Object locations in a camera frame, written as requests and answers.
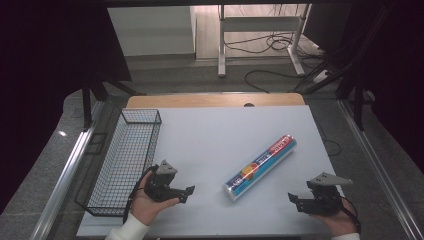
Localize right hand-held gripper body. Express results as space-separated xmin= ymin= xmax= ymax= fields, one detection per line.
xmin=305 ymin=171 xmax=354 ymax=216

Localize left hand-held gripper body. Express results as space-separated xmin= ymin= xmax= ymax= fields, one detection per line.
xmin=143 ymin=159 xmax=179 ymax=203

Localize person's right hand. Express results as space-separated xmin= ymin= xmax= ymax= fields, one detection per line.
xmin=310 ymin=199 xmax=358 ymax=236

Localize person's left hand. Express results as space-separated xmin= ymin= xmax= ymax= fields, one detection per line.
xmin=129 ymin=190 xmax=181 ymax=227

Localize blue red plastic wrap roll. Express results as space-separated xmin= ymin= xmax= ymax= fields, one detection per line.
xmin=222 ymin=134 xmax=298 ymax=202

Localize white table mat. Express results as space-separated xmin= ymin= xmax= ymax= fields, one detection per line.
xmin=76 ymin=104 xmax=338 ymax=238

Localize wooden table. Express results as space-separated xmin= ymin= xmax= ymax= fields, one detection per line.
xmin=125 ymin=92 xmax=306 ymax=110

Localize black metal stand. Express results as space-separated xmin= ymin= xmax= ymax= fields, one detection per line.
xmin=81 ymin=71 xmax=146 ymax=132
xmin=293 ymin=6 xmax=394 ymax=132

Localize white power strip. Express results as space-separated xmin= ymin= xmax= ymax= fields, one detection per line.
xmin=312 ymin=69 xmax=332 ymax=85

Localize white cabinet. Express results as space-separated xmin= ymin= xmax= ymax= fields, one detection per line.
xmin=107 ymin=5 xmax=198 ymax=58

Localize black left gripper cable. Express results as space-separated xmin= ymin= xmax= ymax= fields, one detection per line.
xmin=122 ymin=164 xmax=159 ymax=225

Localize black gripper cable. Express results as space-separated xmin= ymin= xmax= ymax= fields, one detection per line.
xmin=122 ymin=164 xmax=159 ymax=225
xmin=339 ymin=195 xmax=363 ymax=234

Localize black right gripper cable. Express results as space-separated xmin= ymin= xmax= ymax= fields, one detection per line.
xmin=339 ymin=195 xmax=363 ymax=234

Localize black wire basket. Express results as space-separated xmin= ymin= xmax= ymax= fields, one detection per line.
xmin=74 ymin=108 xmax=163 ymax=218

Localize thin black cable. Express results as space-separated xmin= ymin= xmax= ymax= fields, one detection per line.
xmin=314 ymin=116 xmax=343 ymax=158

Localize aluminium rail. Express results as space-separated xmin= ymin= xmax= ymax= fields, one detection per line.
xmin=30 ymin=99 xmax=106 ymax=240
xmin=336 ymin=99 xmax=424 ymax=240

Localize black floor cables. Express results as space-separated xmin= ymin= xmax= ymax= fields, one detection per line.
xmin=223 ymin=30 xmax=326 ymax=94

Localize white metal desk frame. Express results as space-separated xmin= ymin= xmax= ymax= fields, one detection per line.
xmin=217 ymin=3 xmax=313 ymax=79

